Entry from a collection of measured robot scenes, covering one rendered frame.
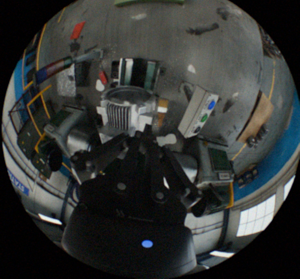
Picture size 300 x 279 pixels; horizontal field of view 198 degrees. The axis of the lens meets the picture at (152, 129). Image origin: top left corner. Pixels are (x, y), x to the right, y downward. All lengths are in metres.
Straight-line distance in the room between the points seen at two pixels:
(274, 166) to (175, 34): 5.51
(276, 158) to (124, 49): 5.64
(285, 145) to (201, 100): 5.20
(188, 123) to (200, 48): 0.39
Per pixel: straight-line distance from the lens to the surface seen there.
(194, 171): 0.58
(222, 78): 0.60
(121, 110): 0.29
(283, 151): 5.35
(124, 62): 0.43
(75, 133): 0.66
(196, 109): 0.29
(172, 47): 0.52
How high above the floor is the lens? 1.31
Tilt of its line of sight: 47 degrees down
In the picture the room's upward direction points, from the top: 167 degrees counter-clockwise
